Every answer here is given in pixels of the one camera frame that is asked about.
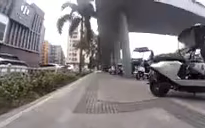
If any tall pale building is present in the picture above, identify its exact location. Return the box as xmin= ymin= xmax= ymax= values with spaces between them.
xmin=66 ymin=26 xmax=88 ymax=66

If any orange building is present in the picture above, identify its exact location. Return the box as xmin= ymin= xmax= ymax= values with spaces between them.
xmin=39 ymin=40 xmax=51 ymax=66

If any pale roadside railing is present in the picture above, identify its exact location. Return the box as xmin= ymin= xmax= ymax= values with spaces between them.
xmin=0 ymin=64 xmax=59 ymax=79

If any large grey building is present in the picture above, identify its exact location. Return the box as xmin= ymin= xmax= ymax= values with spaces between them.
xmin=0 ymin=0 xmax=46 ymax=68

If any tall palm tree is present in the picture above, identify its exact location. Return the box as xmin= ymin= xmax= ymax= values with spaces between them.
xmin=55 ymin=0 xmax=98 ymax=73

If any grey-blue building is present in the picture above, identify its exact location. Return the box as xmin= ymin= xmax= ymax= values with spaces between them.
xmin=49 ymin=44 xmax=67 ymax=66

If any pale kerb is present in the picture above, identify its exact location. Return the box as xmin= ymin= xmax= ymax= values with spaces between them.
xmin=0 ymin=71 xmax=97 ymax=128

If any grey paved parking strip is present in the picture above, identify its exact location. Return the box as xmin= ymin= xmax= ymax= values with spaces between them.
xmin=131 ymin=75 xmax=205 ymax=128

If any vehicle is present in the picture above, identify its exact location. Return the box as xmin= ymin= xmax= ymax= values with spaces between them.
xmin=0 ymin=52 xmax=30 ymax=68

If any grey paved path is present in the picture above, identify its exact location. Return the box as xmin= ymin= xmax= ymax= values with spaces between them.
xmin=0 ymin=70 xmax=205 ymax=128

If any grey concrete viaduct with pillars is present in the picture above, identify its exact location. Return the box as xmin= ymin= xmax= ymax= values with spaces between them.
xmin=94 ymin=0 xmax=205 ymax=78

